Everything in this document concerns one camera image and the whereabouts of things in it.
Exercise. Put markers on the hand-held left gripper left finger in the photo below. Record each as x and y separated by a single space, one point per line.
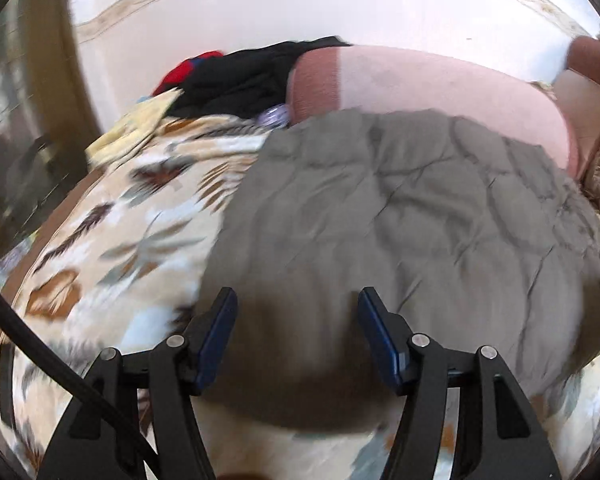
217 340

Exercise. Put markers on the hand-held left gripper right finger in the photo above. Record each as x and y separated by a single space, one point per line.
380 340

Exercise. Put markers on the grey quilted jacket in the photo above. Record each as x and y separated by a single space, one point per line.
380 220

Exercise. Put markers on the leaf print plush blanket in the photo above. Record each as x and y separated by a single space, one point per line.
105 240

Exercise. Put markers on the beige brown cushion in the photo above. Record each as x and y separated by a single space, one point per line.
590 120

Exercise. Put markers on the pale yellow floral cloth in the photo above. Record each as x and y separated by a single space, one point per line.
130 130

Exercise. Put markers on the small purple translucent object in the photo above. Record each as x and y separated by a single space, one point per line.
272 116

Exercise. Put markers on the pink brown bolster pillow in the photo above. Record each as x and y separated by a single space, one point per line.
430 85

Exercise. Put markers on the black garment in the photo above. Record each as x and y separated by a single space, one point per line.
240 80

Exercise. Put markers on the red garment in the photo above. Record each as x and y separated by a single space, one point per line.
180 75

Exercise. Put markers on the wooden door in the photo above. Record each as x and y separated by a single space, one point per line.
55 85

